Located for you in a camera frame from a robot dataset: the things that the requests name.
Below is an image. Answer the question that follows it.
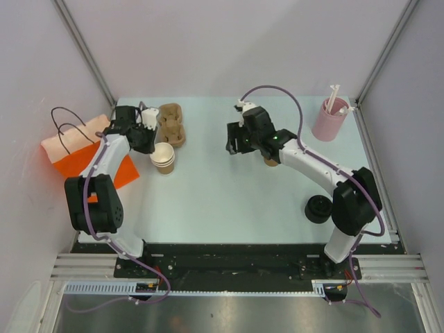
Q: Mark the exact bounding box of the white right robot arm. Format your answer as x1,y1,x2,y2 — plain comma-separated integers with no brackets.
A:
226,102,382,278

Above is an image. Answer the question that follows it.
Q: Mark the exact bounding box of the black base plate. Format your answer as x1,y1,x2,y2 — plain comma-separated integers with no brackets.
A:
71,242,407,280

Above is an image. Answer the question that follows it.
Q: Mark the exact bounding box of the white cable duct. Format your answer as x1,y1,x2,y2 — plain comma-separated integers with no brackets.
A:
64,281,325,297

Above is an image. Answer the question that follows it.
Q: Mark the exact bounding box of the stack of brown paper cups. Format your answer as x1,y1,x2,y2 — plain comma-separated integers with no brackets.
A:
150,142,176,175

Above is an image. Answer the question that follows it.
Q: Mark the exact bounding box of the pink cylindrical holder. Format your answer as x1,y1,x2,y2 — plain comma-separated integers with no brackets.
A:
311,98,350,142

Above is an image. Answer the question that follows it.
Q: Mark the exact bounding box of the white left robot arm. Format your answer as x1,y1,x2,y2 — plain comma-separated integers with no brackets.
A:
65,105,160,278

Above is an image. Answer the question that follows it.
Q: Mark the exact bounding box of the brown paper cup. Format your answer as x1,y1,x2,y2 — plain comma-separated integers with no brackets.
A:
264,157,279,167

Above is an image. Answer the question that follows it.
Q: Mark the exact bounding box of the brown pulp cup carrier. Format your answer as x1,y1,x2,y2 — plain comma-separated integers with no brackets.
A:
159,103,186,148

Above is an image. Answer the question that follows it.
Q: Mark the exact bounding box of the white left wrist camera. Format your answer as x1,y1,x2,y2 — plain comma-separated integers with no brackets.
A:
141,108,160,130

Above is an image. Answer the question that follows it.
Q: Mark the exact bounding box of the orange paper bag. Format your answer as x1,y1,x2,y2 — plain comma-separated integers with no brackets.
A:
40,106,140,190

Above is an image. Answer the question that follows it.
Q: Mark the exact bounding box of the stack of black lids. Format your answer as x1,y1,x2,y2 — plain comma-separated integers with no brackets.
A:
304,195,333,224

